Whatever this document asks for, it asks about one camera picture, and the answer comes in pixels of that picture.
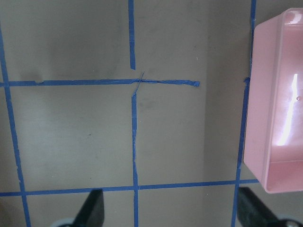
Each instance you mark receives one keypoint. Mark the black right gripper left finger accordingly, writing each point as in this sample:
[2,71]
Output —
[92,212]

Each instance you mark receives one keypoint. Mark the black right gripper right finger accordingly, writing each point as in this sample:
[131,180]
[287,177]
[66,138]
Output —
[252,212]

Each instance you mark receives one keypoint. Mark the pink plastic bin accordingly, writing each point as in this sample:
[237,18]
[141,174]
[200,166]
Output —
[273,149]

